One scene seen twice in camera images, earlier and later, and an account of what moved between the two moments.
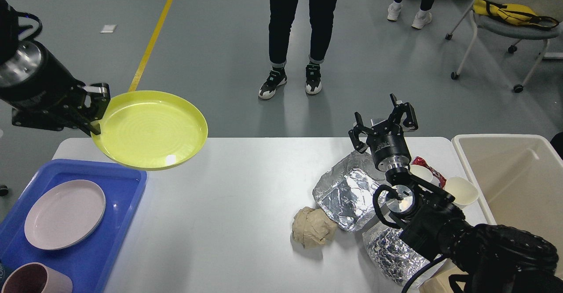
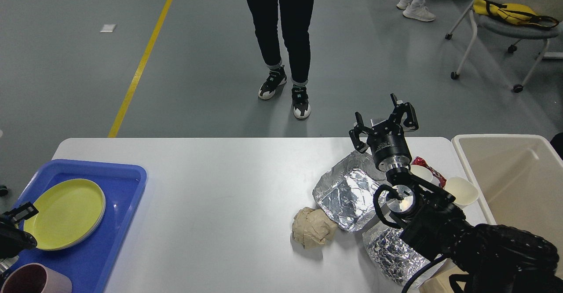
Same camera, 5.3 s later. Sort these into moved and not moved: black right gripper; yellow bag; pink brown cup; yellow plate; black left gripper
Moved: black left gripper; yellow plate
Not moved: black right gripper; yellow bag; pink brown cup
